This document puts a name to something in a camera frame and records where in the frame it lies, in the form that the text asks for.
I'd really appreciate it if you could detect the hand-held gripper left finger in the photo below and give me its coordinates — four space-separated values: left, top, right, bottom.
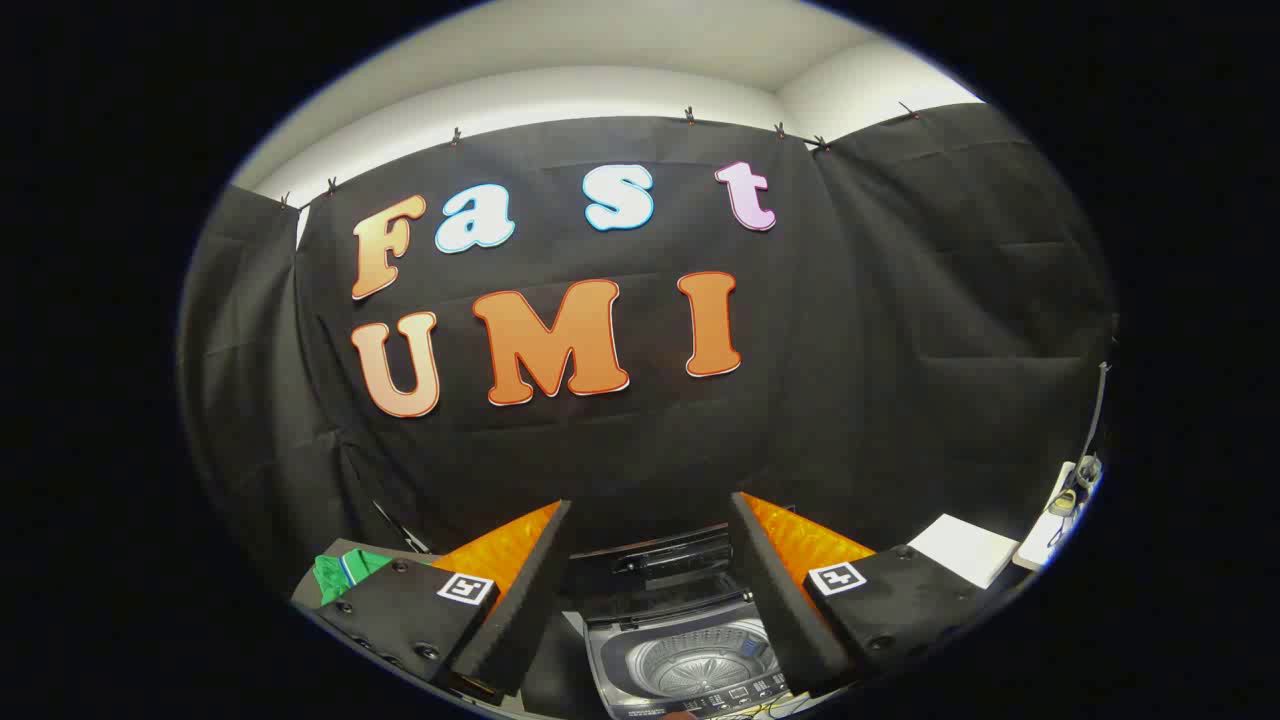
310 499 574 701

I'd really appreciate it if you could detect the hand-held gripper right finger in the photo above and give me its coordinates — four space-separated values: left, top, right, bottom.
727 491 991 699

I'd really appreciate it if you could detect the grey washing machine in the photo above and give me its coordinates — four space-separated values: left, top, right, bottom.
560 560 801 720

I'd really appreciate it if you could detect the dark glass washing machine lid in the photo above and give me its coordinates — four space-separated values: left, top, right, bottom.
568 528 751 623

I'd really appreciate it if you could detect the green polo shirt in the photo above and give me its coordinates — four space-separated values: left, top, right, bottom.
312 548 397 609

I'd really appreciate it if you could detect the grey side table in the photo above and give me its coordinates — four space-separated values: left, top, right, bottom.
290 537 441 611

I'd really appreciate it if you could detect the white flat box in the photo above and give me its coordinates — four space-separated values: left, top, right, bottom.
908 513 1021 591

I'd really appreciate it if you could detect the white shelf board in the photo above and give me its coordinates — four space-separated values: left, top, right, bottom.
1012 460 1101 573

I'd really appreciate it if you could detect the yellow and grey device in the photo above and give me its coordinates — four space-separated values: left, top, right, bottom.
1045 455 1101 519

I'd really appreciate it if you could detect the grey hanging cable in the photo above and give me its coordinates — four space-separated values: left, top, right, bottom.
1080 360 1113 471

